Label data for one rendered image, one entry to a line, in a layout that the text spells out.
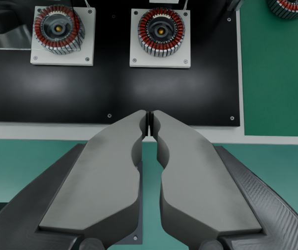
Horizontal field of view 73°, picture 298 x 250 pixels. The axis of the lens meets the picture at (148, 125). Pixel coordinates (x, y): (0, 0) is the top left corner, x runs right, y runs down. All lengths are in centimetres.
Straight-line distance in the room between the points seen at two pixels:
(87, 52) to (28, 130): 25
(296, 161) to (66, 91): 139
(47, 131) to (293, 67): 66
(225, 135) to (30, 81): 50
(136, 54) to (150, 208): 98
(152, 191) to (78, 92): 89
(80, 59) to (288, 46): 55
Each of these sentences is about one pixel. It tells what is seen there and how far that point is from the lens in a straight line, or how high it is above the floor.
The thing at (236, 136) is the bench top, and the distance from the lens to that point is 56.
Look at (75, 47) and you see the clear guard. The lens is 29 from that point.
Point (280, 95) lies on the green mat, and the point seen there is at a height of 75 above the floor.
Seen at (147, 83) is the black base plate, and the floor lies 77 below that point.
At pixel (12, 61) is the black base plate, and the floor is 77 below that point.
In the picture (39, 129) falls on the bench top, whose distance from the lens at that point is 57.
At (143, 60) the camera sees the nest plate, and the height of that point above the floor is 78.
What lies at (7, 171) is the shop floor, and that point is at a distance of 151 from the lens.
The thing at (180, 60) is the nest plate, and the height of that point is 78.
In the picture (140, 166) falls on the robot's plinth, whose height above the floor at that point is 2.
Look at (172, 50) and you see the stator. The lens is 50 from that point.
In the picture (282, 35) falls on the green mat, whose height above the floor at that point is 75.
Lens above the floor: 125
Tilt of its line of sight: 83 degrees down
